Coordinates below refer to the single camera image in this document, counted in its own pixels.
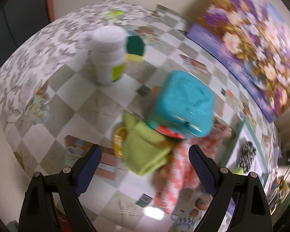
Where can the pink floral scrunchie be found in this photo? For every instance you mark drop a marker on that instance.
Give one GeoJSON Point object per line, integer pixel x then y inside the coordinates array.
{"type": "Point", "coordinates": [221, 130]}

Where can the checkered tablecloth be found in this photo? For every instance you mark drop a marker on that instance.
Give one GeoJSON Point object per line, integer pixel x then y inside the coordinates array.
{"type": "Point", "coordinates": [72, 112]}

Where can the yellow round lid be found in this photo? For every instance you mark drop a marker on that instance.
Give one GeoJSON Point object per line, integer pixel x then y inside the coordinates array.
{"type": "Point", "coordinates": [119, 137]}

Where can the leopard print scrunchie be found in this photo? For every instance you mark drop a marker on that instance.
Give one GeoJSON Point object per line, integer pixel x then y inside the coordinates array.
{"type": "Point", "coordinates": [248, 153]}

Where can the green microfiber cloth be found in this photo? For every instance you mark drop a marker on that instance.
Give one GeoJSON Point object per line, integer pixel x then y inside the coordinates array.
{"type": "Point", "coordinates": [145, 150]}

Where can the teal plastic treasure box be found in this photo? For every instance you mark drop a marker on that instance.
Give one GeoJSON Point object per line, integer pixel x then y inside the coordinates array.
{"type": "Point", "coordinates": [184, 108]}

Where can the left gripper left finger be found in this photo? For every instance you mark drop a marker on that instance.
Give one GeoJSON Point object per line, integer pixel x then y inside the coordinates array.
{"type": "Point", "coordinates": [38, 211]}

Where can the small green packet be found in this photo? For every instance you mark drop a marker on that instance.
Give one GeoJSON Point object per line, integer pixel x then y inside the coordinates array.
{"type": "Point", "coordinates": [116, 14]}

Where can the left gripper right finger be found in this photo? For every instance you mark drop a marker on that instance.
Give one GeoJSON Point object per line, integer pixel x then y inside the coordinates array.
{"type": "Point", "coordinates": [251, 211]}

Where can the green tissue pack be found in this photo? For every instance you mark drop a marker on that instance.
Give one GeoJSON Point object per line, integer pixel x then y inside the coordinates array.
{"type": "Point", "coordinates": [239, 171]}

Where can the pink white fuzzy sock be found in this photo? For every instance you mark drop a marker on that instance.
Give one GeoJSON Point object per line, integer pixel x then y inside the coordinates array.
{"type": "Point", "coordinates": [179, 172]}

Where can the dark cabinet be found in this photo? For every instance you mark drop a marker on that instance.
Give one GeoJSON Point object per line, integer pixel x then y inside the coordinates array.
{"type": "Point", "coordinates": [19, 20]}

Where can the white tray teal rim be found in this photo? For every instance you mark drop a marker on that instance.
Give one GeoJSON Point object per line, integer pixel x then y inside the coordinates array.
{"type": "Point", "coordinates": [231, 157]}

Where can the white pill bottle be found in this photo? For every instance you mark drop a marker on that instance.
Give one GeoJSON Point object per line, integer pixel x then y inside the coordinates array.
{"type": "Point", "coordinates": [108, 53]}

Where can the flower painting canvas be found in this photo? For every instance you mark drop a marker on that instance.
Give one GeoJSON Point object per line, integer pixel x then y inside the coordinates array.
{"type": "Point", "coordinates": [251, 39]}

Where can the green yellow sponge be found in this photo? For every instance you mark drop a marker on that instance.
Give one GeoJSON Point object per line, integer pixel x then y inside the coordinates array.
{"type": "Point", "coordinates": [135, 49]}

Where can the grey floral tablecloth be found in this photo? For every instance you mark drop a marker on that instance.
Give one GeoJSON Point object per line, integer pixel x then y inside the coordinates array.
{"type": "Point", "coordinates": [34, 62]}

